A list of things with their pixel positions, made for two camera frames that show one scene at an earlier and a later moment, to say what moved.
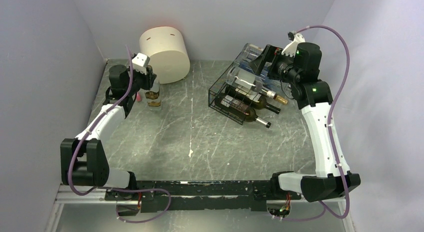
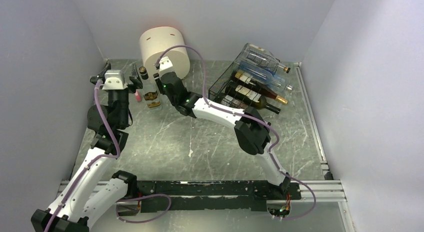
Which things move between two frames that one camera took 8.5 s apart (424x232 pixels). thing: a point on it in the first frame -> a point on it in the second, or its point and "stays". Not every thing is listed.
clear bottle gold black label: [153, 96] stays
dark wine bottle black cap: [249, 99] stays
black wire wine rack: [236, 92] stays
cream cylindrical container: [169, 58] stays
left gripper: [148, 78] -> [134, 78]
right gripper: [272, 54] -> [157, 79]
